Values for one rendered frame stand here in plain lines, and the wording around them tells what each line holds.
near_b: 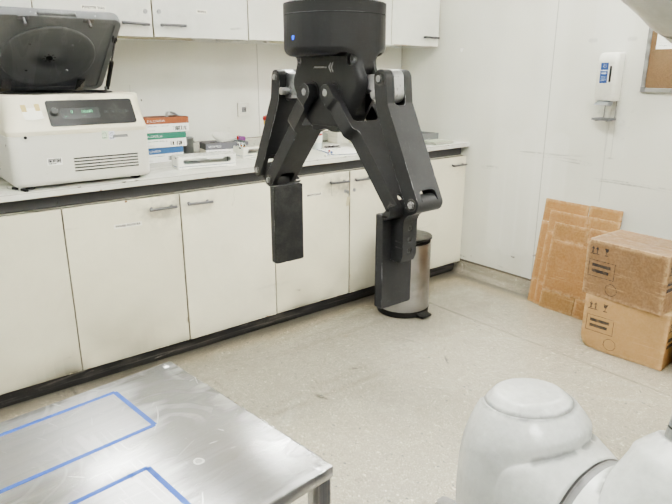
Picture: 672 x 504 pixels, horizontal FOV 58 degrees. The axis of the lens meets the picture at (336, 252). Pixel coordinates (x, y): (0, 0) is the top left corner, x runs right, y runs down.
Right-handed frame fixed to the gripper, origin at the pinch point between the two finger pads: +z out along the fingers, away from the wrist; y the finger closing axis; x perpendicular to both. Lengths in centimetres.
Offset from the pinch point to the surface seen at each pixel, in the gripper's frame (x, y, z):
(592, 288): -247, 102, 89
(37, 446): 16, 51, 38
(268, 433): -13, 32, 38
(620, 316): -247, 86, 99
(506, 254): -289, 182, 98
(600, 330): -246, 94, 109
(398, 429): -119, 108, 120
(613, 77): -279, 121, -12
